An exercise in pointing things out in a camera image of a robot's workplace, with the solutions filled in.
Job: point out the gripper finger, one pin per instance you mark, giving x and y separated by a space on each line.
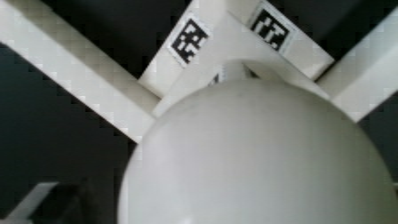
49 206

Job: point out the white lamp bulb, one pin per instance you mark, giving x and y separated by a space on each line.
257 159

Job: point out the white lamp base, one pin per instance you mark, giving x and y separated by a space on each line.
234 37

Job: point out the white frame wall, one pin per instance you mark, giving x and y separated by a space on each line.
58 50

